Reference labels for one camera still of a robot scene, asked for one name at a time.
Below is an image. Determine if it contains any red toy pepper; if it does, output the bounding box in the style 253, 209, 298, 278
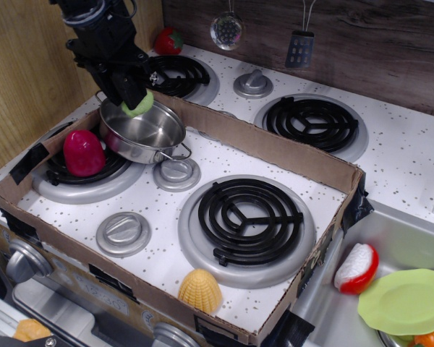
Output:
63, 129, 106, 177

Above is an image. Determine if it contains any front left black burner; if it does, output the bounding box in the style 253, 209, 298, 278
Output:
44, 127, 128, 186

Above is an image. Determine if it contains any silver stove knob lower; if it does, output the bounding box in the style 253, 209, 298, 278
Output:
95, 212, 151, 258

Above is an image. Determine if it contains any orange toy at bottom left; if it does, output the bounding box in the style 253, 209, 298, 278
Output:
13, 319, 51, 342

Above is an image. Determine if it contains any silver oven knob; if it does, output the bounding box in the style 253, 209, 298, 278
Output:
6, 239, 53, 283
151, 322, 194, 347

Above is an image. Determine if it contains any back right black burner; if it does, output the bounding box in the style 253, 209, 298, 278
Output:
263, 97, 359, 153

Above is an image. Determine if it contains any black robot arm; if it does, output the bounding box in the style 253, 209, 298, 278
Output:
50, 0, 150, 110

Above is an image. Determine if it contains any front right black burner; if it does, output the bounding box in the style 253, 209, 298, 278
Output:
197, 178, 305, 267

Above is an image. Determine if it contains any back left black burner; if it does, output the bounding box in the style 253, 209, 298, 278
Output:
140, 56, 210, 98

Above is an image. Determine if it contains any black burner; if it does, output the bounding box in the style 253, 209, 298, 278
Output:
263, 97, 359, 153
197, 178, 305, 267
140, 56, 210, 98
44, 127, 128, 186

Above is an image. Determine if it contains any silver oven door handle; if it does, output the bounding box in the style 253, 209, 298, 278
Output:
12, 280, 153, 347

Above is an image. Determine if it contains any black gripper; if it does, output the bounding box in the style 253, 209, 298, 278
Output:
65, 16, 150, 110

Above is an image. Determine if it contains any hanging metal strainer ladle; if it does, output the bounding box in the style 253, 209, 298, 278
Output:
210, 1, 245, 51

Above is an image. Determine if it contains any hanging metal spatula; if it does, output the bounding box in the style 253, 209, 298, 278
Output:
284, 0, 316, 69

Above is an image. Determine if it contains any silver stove knob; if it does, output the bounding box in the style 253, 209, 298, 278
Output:
233, 69, 273, 99
153, 158, 201, 192
95, 212, 151, 258

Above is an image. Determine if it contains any green toy broccoli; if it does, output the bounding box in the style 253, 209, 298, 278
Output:
121, 90, 154, 118

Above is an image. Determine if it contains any silver oven knob left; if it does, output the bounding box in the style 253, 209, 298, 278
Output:
6, 239, 53, 283

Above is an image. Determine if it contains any yellow toy corn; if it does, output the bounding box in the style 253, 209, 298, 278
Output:
178, 269, 222, 314

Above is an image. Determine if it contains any red toy strawberry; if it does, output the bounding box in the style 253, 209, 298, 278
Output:
154, 27, 184, 55

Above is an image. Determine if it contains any cardboard fence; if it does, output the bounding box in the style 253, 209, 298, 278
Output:
0, 94, 372, 346

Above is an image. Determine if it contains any steel pot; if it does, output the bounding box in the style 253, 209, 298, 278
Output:
99, 99, 192, 164

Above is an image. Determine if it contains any silver stove knob upper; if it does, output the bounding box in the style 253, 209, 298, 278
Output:
153, 158, 201, 192

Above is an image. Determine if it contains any green plastic plate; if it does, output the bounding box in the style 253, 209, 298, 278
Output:
357, 269, 434, 335

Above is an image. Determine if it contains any silver oven knob middle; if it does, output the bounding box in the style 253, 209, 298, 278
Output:
151, 322, 194, 347

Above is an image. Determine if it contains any red white toy food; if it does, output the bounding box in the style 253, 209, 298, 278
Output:
333, 244, 379, 295

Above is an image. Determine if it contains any silver back stove knob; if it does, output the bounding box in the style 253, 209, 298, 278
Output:
233, 69, 273, 99

